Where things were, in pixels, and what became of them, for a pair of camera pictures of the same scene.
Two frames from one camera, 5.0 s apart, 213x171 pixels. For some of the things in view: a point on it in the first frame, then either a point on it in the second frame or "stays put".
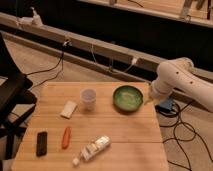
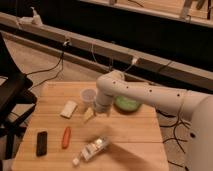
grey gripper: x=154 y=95 -> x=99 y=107
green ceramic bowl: x=127 y=98 stays put
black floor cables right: x=177 y=139 stays put
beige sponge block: x=68 y=109 stays put
